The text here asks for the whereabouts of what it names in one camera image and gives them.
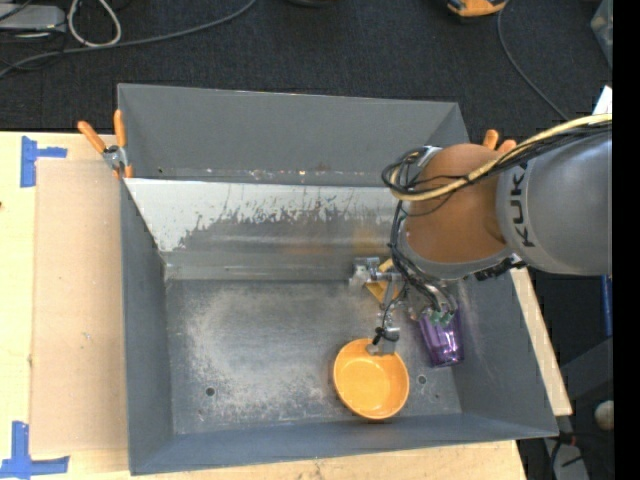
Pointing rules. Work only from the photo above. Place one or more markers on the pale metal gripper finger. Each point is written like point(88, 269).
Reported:
point(389, 340)
point(364, 271)

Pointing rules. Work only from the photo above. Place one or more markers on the yellow block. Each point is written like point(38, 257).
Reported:
point(376, 291)

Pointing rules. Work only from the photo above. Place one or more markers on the clear purple cup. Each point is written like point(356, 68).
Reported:
point(442, 343)

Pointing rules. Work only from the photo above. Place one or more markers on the orange bowl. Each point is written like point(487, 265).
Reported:
point(370, 383)

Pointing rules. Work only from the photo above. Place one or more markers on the grey metal bin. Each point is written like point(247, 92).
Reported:
point(260, 348)

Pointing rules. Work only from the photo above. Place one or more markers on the brown cardboard board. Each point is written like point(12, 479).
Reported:
point(75, 293)

